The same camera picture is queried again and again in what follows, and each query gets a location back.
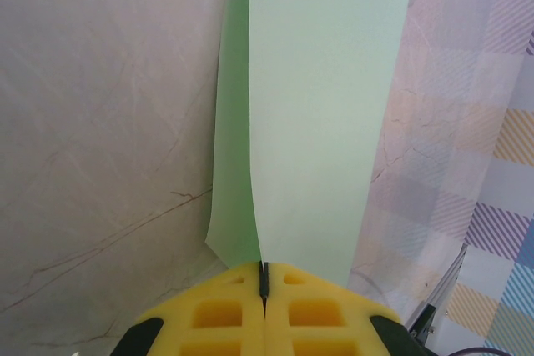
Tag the long aluminium mounting beam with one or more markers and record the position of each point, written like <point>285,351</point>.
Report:
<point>444,285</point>

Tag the light green paper sheet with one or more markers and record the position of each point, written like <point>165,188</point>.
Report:
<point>313,122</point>

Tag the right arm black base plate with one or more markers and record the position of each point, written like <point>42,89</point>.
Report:
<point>421,322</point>

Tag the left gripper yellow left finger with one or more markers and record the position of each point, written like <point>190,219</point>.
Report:
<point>217,314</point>

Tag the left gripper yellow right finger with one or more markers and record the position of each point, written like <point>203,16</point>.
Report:
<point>317,314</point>

